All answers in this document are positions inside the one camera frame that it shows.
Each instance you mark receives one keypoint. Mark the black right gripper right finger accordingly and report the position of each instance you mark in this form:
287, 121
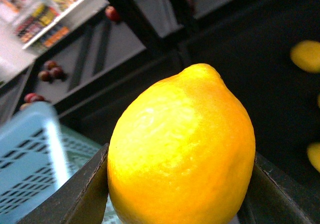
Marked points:
273, 197

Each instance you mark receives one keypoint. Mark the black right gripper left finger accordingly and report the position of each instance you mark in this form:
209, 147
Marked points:
81, 200

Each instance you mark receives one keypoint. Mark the light blue plastic basket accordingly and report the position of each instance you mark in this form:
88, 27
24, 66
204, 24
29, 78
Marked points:
37, 156

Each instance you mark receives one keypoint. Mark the yellow mango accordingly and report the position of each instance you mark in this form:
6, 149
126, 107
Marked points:
305, 55
313, 154

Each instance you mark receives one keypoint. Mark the white shelf with bottles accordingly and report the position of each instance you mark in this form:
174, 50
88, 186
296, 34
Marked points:
38, 24

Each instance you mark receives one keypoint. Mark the red apple back tray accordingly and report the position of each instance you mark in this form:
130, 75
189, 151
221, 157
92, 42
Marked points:
112, 14

